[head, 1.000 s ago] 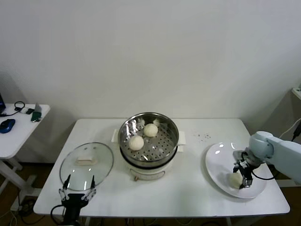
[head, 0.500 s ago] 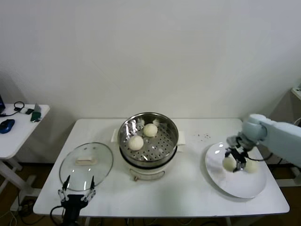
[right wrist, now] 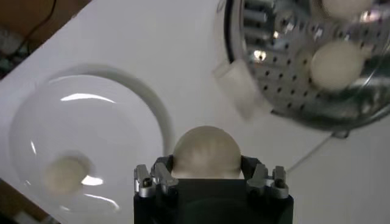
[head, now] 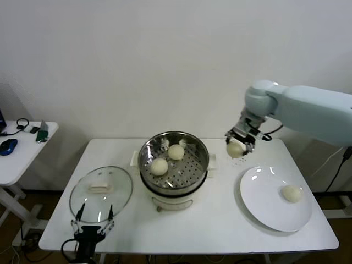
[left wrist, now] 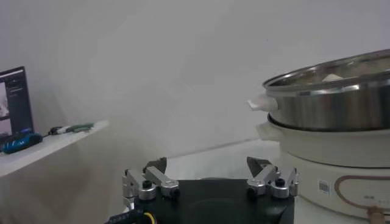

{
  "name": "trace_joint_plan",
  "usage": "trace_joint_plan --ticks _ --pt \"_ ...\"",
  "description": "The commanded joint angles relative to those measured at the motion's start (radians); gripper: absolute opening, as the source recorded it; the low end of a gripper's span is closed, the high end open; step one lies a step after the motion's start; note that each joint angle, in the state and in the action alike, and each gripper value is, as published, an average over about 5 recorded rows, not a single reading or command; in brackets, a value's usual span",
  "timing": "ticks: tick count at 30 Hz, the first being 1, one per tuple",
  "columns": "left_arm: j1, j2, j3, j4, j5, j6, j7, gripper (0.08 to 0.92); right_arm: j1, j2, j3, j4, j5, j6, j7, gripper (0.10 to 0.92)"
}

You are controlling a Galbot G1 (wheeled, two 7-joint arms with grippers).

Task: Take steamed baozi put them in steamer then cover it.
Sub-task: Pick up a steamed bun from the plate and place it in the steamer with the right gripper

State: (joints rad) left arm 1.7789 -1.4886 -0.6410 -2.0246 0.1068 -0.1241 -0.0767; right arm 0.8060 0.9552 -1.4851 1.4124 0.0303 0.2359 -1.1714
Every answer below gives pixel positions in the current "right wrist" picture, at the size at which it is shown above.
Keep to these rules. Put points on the white round plate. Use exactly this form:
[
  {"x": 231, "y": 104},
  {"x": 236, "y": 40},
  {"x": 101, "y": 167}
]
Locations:
[{"x": 91, "y": 121}]

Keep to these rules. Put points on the stainless steel steamer basket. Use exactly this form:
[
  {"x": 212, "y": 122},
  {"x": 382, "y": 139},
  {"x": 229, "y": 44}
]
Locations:
[{"x": 283, "y": 79}]

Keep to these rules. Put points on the white steamed baozi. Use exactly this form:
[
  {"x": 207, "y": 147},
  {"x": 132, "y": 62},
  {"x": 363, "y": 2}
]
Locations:
[
  {"x": 207, "y": 152},
  {"x": 335, "y": 65},
  {"x": 65, "y": 176},
  {"x": 344, "y": 7}
]

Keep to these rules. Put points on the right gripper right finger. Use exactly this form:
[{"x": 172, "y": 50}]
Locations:
[{"x": 262, "y": 182}]

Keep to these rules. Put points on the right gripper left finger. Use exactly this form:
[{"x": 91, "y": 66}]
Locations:
[{"x": 158, "y": 179}]

